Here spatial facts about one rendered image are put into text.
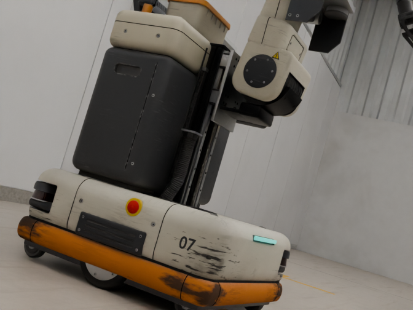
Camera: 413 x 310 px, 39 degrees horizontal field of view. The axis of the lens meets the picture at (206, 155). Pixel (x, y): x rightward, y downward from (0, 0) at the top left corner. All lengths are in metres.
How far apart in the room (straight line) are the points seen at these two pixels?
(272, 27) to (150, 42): 0.37
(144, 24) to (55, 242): 0.69
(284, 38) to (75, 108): 2.26
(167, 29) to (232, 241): 0.65
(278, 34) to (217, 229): 0.63
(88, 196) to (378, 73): 8.77
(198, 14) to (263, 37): 0.25
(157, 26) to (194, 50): 0.14
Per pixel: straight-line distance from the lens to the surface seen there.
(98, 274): 1.69
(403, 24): 2.02
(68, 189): 1.76
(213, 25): 2.02
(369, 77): 10.25
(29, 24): 3.45
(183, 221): 1.55
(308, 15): 1.77
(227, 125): 1.92
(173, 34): 1.76
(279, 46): 1.79
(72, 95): 3.80
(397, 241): 9.69
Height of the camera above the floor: 0.30
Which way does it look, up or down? 5 degrees up
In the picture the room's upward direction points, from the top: 16 degrees clockwise
